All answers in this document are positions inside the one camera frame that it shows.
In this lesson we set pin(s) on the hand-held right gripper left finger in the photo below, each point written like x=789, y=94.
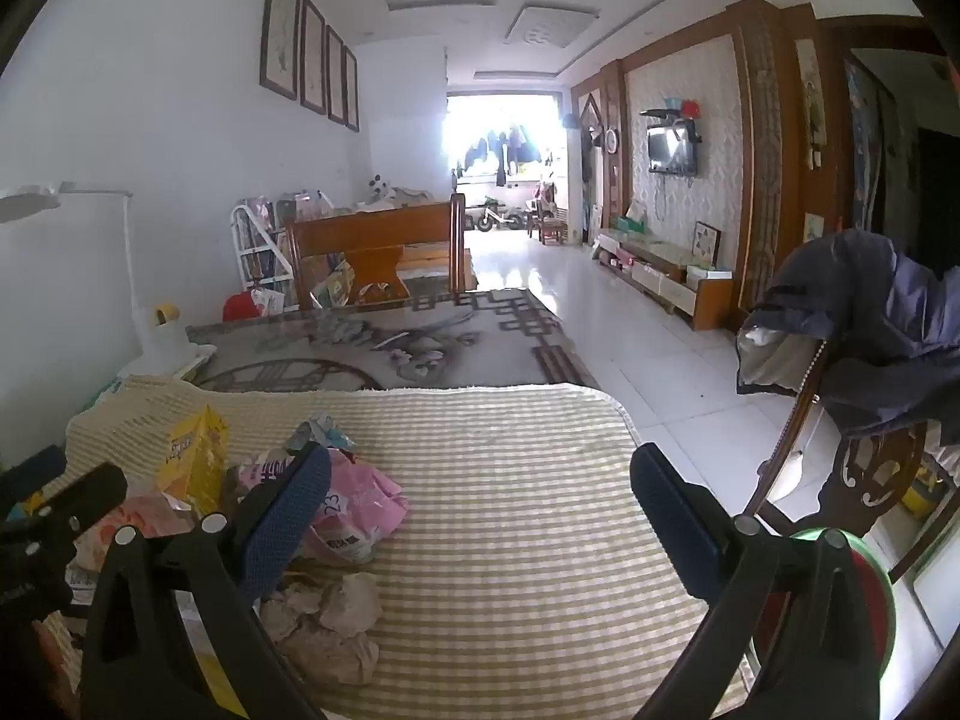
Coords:
x=289, y=517

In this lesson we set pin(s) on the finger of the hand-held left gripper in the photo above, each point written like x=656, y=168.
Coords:
x=34, y=472
x=86, y=499

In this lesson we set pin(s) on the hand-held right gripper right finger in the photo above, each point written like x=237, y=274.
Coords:
x=675, y=517

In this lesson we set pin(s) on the pink plastic wrapper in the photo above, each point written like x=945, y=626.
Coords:
x=360, y=502

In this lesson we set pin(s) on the blue silver snack wrapper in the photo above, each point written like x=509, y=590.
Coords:
x=322, y=435

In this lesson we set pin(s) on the yellow cardboard box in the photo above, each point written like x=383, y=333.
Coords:
x=196, y=457

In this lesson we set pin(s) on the red bin with green rim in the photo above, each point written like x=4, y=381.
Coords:
x=876, y=607

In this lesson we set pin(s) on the white pink printed wrapper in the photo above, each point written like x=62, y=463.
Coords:
x=262, y=474

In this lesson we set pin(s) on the peach printed wrapper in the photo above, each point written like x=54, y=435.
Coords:
x=142, y=521

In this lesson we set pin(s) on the crumpled tissue paper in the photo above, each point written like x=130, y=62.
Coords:
x=345, y=600
x=330, y=656

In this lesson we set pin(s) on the beige striped table mat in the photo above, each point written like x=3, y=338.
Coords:
x=525, y=502

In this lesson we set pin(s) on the white desk lamp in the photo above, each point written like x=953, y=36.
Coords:
x=161, y=349

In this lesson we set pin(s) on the small yellow white toy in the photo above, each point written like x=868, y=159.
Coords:
x=166, y=313

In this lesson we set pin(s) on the carved wooden chair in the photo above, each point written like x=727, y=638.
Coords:
x=870, y=465

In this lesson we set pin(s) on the red cloth item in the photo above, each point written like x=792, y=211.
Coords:
x=238, y=307

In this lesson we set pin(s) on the grey patterned tablecloth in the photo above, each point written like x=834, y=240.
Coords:
x=450, y=345

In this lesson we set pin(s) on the wooden television cabinet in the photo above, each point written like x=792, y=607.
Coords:
x=675, y=277

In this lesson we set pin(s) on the yellow plastic container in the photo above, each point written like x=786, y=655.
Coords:
x=919, y=495

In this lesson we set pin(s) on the small framed picture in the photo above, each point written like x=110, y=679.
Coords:
x=706, y=244

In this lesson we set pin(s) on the navy padded jacket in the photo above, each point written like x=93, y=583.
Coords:
x=885, y=315

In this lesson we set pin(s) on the wooden sofa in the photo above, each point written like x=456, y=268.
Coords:
x=390, y=232

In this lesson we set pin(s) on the small wooden chair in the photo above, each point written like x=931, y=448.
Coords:
x=551, y=229

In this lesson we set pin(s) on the panda plush toy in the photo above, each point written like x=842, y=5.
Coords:
x=381, y=189

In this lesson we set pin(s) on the white balance bike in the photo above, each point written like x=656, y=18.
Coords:
x=495, y=217

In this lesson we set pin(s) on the hanging laundry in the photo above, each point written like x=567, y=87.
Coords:
x=499, y=154

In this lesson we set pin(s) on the square ceiling light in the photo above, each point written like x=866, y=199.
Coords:
x=551, y=26

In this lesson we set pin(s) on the wall television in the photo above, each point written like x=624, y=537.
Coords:
x=671, y=150

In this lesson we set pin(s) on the round wall clock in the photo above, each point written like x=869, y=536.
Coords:
x=611, y=139

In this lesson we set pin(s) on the wall shelf with items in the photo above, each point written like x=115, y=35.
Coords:
x=675, y=111

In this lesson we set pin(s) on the framed wall picture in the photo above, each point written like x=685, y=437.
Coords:
x=350, y=88
x=334, y=75
x=279, y=30
x=312, y=56

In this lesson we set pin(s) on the hanging wall scroll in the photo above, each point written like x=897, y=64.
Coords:
x=811, y=101

